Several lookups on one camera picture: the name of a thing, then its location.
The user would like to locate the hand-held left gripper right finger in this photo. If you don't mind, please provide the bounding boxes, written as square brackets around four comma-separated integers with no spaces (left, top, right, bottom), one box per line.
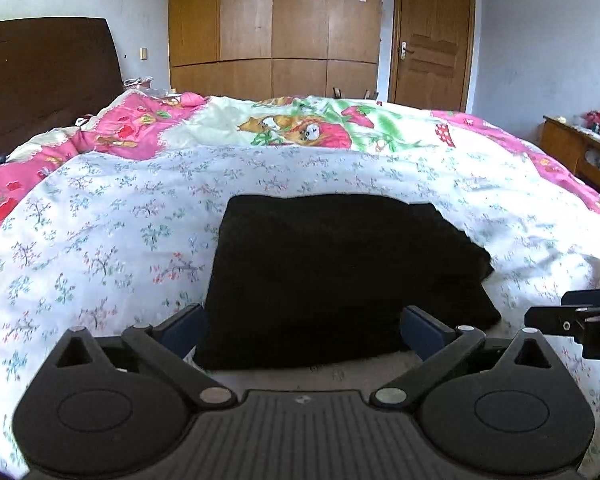
[371,305,557,408]

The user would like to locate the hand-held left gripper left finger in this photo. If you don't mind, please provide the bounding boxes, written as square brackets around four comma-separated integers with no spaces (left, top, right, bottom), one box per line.
[44,303,237,409]

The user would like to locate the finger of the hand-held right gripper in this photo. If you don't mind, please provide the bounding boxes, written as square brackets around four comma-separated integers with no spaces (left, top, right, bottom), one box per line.
[561,285,600,307]
[525,306,588,343]

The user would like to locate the black pants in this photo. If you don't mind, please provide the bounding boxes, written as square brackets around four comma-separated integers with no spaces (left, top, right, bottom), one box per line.
[194,194,502,371]

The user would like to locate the floral printed blanket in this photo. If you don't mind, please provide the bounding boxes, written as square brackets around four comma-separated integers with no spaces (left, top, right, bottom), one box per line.
[0,91,600,476]

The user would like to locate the wooden side shelf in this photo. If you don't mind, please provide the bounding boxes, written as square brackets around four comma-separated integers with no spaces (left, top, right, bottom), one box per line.
[540,115,600,201]

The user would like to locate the dark brown headboard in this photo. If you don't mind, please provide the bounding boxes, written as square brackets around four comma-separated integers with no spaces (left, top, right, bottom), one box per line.
[0,16,126,163]

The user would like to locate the wooden door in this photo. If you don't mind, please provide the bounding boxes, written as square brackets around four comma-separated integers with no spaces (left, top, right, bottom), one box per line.
[387,0,477,112]

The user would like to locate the wooden wardrobe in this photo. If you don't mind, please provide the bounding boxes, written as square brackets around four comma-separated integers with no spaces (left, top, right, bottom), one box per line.
[167,0,383,100]

